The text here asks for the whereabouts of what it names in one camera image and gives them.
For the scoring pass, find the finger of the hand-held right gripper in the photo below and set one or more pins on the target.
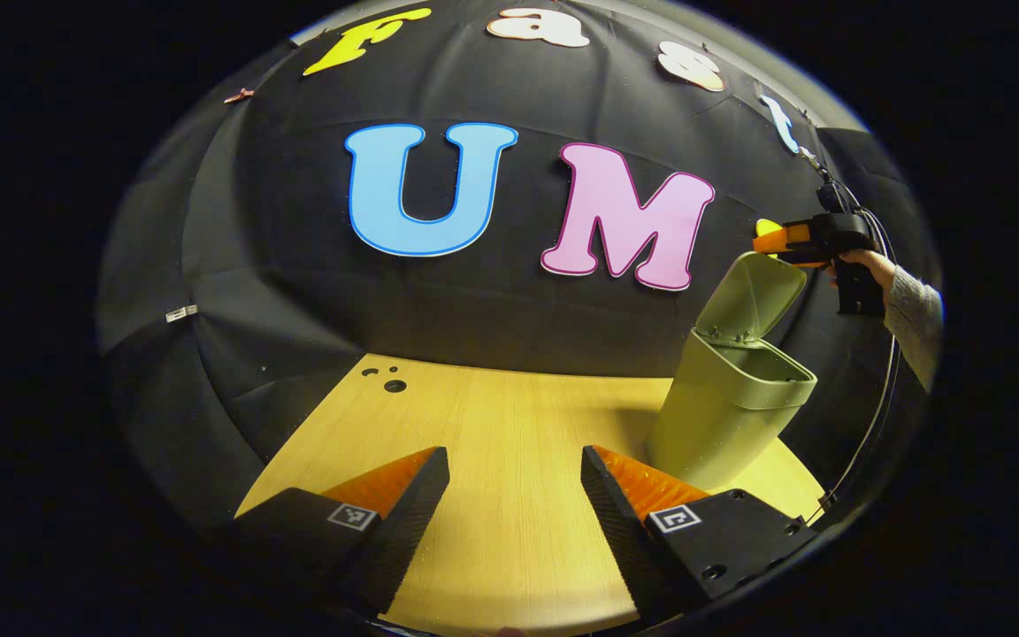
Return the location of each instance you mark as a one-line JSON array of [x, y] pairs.
[[784, 239]]

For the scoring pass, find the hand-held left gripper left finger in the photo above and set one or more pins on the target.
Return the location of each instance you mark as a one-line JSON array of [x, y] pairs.
[[403, 522]]

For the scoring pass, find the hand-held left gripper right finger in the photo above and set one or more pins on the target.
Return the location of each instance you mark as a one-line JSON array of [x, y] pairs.
[[620, 522]]

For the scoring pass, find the green desktop garbage bin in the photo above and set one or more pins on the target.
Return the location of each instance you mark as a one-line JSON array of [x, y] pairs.
[[722, 416]]

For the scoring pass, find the wooden desktop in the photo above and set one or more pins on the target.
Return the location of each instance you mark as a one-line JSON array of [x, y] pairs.
[[509, 460]]

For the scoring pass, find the black backdrop cloth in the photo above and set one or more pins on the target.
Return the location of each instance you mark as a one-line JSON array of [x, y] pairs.
[[509, 310]]

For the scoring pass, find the white cloth clip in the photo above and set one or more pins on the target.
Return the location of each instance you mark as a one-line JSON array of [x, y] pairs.
[[180, 313]]

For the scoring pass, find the pink cloth clip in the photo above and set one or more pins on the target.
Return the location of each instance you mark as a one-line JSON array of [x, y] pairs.
[[240, 95]]

